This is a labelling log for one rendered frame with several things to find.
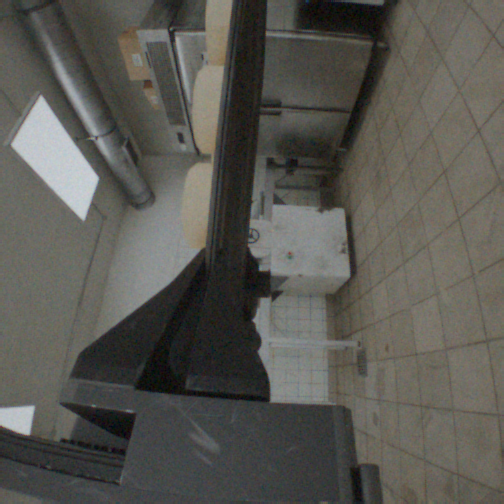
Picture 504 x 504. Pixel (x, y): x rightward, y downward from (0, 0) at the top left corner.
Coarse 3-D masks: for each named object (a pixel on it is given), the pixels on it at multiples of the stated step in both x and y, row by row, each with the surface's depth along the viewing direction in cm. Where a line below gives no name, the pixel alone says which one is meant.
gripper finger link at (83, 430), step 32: (224, 256) 12; (224, 288) 10; (224, 320) 8; (192, 352) 7; (224, 352) 7; (256, 352) 7; (192, 384) 6; (224, 384) 6; (256, 384) 6; (96, 448) 9
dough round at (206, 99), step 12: (204, 72) 14; (216, 72) 14; (204, 84) 14; (216, 84) 14; (204, 96) 14; (216, 96) 14; (204, 108) 14; (216, 108) 14; (204, 120) 14; (216, 120) 14; (204, 132) 15; (204, 144) 16
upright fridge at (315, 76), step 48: (192, 0) 221; (288, 0) 222; (144, 48) 214; (192, 48) 210; (288, 48) 207; (336, 48) 204; (192, 96) 252; (288, 96) 248; (336, 96) 245; (192, 144) 317; (288, 144) 304; (336, 144) 299
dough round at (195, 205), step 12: (192, 168) 15; (204, 168) 15; (192, 180) 14; (204, 180) 14; (192, 192) 14; (204, 192) 14; (192, 204) 14; (204, 204) 14; (192, 216) 14; (204, 216) 14; (192, 228) 15; (204, 228) 15; (192, 240) 15; (204, 240) 15
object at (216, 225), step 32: (256, 0) 19; (256, 32) 22; (224, 64) 12; (256, 64) 27; (224, 96) 12; (256, 96) 33; (224, 128) 12; (256, 128) 41; (224, 160) 12; (224, 192) 13; (224, 224) 14
